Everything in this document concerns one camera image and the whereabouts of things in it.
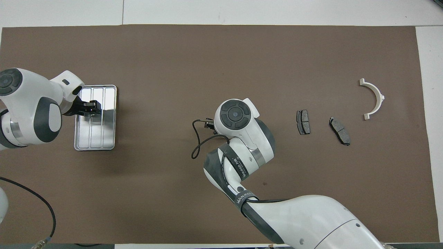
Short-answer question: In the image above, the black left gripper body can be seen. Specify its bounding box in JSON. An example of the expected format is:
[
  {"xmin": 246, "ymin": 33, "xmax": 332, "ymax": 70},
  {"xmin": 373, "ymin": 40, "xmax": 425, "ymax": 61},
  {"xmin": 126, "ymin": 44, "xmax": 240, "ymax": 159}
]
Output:
[{"xmin": 64, "ymin": 96, "xmax": 91, "ymax": 116}]

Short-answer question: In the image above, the silver metal tray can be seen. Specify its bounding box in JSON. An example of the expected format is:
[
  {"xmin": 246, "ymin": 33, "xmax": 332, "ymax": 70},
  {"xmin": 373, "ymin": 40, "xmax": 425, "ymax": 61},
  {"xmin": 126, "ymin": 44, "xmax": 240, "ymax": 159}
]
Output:
[{"xmin": 74, "ymin": 85, "xmax": 117, "ymax": 151}]

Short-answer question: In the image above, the brown table mat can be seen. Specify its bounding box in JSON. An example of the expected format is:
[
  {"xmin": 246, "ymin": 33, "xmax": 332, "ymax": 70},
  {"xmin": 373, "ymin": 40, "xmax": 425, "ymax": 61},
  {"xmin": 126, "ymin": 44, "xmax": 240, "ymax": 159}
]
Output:
[{"xmin": 0, "ymin": 24, "xmax": 440, "ymax": 244}]

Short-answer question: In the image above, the rectangular dark brake pad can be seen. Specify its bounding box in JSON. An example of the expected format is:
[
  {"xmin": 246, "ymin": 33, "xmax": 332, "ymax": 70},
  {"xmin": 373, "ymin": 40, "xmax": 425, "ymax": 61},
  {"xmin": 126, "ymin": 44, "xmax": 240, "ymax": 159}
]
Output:
[{"xmin": 296, "ymin": 110, "xmax": 311, "ymax": 135}]

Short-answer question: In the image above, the curved dark brake pad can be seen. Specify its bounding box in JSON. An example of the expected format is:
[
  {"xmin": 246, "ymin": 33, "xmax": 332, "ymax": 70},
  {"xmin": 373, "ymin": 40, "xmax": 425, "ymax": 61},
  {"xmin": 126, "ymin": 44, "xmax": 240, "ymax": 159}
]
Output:
[{"xmin": 329, "ymin": 117, "xmax": 351, "ymax": 146}]

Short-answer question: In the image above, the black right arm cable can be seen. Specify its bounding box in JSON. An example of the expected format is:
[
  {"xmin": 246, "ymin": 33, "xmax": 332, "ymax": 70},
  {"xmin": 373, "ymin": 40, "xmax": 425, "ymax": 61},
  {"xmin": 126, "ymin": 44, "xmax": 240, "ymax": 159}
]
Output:
[{"xmin": 191, "ymin": 119, "xmax": 230, "ymax": 160}]

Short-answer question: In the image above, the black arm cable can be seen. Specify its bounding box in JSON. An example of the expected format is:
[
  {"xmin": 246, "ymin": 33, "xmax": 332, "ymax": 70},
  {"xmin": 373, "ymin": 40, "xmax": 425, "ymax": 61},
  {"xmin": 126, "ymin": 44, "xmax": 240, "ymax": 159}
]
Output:
[
  {"xmin": 0, "ymin": 176, "xmax": 56, "ymax": 249},
  {"xmin": 191, "ymin": 119, "xmax": 230, "ymax": 160}
]

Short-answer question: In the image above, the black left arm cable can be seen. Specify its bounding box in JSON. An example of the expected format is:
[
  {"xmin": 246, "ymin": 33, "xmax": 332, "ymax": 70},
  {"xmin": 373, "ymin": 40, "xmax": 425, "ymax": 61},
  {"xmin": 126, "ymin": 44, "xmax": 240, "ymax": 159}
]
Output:
[{"xmin": 0, "ymin": 176, "xmax": 56, "ymax": 249}]

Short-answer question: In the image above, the white curved plastic bracket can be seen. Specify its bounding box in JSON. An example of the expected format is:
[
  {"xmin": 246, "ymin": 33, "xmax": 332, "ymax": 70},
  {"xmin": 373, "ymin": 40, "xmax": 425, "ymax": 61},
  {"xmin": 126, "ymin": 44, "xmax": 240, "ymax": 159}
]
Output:
[{"xmin": 359, "ymin": 79, "xmax": 385, "ymax": 120}]

